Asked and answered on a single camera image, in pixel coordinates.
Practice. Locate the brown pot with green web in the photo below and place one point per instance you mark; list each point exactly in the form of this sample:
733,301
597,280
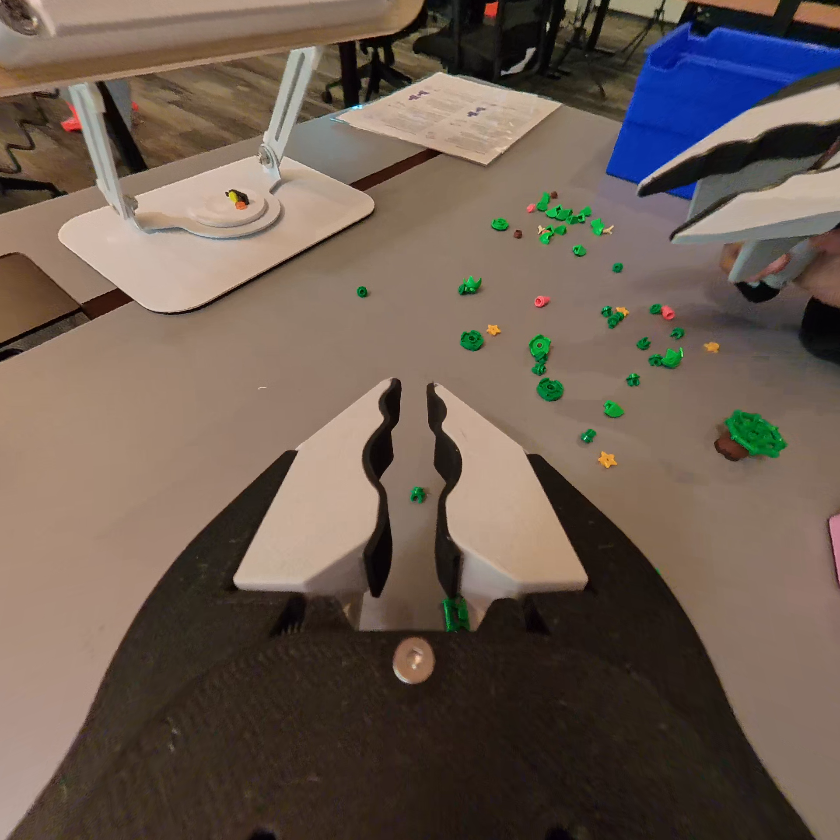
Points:
754,433

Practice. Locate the blue plastic bin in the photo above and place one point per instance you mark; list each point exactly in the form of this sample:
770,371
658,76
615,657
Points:
689,85

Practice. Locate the small yellow black toy piece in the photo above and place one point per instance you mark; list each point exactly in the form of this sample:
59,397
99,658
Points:
235,197

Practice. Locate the green ribbed toy stem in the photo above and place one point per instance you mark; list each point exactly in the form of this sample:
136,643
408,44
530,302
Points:
455,613

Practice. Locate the white flat device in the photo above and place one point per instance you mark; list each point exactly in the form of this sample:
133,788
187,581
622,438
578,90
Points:
197,19

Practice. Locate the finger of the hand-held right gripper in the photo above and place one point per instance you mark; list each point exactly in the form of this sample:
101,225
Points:
754,124
774,210

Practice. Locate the scattered green toy pieces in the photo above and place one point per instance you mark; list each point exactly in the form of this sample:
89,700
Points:
549,388

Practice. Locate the person's right hand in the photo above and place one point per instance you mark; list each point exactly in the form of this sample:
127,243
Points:
828,269

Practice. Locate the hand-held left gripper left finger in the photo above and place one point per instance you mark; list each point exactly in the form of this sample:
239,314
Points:
308,525

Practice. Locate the printed instruction sheet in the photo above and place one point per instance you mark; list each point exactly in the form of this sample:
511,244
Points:
453,118

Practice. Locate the orange floor object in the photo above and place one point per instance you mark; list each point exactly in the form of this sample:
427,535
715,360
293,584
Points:
71,123

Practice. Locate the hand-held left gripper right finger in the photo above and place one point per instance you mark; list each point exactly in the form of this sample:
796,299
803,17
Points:
512,525

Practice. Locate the black office chair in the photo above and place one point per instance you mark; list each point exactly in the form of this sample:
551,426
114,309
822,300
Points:
377,59
472,33

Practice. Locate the white folding stand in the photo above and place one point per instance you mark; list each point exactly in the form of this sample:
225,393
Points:
197,262

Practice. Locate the wooden desk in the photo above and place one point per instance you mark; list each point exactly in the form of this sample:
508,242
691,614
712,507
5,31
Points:
728,5

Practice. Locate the pink brick-built toy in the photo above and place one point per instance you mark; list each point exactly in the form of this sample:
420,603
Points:
835,551

